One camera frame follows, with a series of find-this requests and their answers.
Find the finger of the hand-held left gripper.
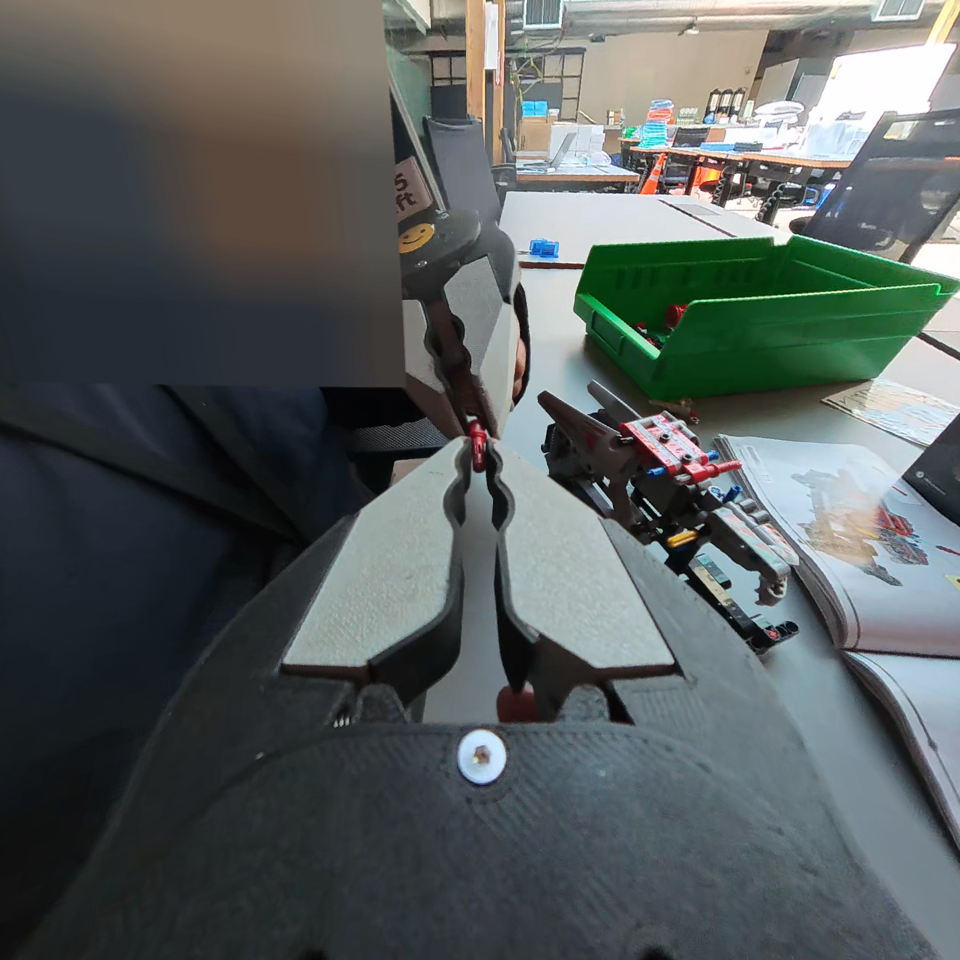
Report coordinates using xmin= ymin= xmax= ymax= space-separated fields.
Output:
xmin=442 ymin=251 xmax=522 ymax=440
xmin=403 ymin=300 xmax=470 ymax=436

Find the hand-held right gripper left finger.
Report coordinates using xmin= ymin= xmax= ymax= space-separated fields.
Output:
xmin=281 ymin=436 xmax=470 ymax=705

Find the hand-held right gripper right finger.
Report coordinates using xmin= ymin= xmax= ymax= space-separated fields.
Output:
xmin=486 ymin=441 xmax=678 ymax=702

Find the grey red lego truck model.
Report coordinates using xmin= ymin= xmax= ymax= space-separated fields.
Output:
xmin=536 ymin=378 xmax=802 ymax=655

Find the green plastic bin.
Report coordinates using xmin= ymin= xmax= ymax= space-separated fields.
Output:
xmin=573 ymin=234 xmax=960 ymax=402

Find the pile of loose lego pieces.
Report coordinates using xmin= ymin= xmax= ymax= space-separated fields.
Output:
xmin=633 ymin=302 xmax=695 ymax=352

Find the open lego instruction booklet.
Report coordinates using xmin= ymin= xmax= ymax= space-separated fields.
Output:
xmin=712 ymin=433 xmax=960 ymax=834

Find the lego sticker sheet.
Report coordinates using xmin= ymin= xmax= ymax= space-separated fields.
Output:
xmin=821 ymin=378 xmax=960 ymax=449

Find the person's right hand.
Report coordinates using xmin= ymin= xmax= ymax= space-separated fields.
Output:
xmin=497 ymin=681 xmax=540 ymax=725

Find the black mesh office chair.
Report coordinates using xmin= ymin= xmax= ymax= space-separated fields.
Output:
xmin=422 ymin=114 xmax=519 ymax=226
xmin=801 ymin=111 xmax=960 ymax=264

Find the stack of white boxes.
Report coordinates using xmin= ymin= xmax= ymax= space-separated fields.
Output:
xmin=549 ymin=122 xmax=607 ymax=165

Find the wooden pillar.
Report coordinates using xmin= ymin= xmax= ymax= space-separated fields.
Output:
xmin=465 ymin=0 xmax=507 ymax=166

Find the stack of blue trays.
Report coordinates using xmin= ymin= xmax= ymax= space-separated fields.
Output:
xmin=637 ymin=97 xmax=680 ymax=150

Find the long wooden table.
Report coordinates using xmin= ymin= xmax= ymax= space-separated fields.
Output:
xmin=628 ymin=142 xmax=856 ymax=207

